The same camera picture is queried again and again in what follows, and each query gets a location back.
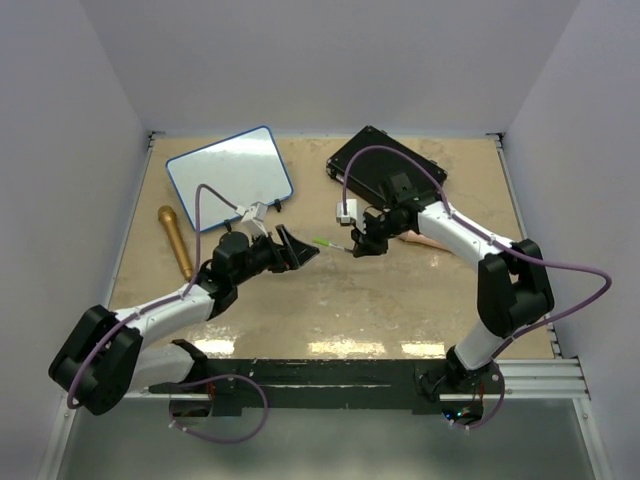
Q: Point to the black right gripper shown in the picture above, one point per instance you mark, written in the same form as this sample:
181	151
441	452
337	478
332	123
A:
366	245

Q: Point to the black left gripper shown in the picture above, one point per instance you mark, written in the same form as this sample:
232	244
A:
291	255

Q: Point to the white whiteboard marker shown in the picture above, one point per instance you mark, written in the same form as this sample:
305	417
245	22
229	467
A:
330	244

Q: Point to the blue framed whiteboard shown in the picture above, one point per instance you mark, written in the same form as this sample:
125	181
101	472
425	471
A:
244	168

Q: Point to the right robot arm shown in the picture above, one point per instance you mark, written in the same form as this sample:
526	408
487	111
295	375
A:
513	287

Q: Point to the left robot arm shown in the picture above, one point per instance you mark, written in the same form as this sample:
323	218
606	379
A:
103	357

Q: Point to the pink microphone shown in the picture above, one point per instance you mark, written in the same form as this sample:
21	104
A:
412	237

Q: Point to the black hard case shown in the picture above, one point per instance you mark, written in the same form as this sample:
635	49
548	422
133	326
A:
374	166

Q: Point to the gold microphone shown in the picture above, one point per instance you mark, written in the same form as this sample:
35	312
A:
168	219

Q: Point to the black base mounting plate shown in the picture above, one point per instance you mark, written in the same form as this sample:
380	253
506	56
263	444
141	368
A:
227	387

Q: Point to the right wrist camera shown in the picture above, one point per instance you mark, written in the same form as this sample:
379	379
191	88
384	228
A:
347	212

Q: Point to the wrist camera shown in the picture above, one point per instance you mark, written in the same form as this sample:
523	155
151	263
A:
347	212
255	213

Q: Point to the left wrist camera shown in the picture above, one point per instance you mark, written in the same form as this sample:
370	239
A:
255	213

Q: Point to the wire whiteboard stand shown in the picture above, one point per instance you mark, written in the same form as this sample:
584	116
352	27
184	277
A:
239	210

